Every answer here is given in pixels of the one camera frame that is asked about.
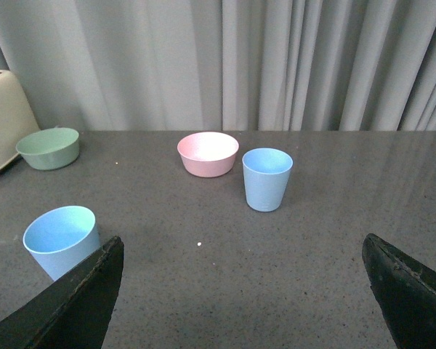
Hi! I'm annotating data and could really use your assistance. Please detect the beige toaster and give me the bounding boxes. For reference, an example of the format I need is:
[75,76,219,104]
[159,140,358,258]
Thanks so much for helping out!
[0,70,39,171]

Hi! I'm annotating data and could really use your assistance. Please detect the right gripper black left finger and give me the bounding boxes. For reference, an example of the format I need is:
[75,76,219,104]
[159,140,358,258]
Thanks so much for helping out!
[0,236,124,348]

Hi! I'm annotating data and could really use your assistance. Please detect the green bowl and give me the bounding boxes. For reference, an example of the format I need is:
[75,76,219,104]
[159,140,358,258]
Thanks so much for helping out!
[16,127,80,171]

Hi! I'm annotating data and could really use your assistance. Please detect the blue cup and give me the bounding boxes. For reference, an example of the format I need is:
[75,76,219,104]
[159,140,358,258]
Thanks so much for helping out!
[23,206,101,281]
[242,148,294,212]

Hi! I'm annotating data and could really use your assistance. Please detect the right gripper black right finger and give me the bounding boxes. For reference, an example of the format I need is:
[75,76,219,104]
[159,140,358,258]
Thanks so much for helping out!
[362,233,436,348]

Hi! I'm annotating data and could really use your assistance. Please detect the pink bowl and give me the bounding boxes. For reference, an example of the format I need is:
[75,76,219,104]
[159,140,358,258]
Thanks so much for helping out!
[177,132,239,178]

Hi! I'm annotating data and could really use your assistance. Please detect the grey curtain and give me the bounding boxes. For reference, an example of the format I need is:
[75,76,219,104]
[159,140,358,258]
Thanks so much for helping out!
[0,1,436,131]

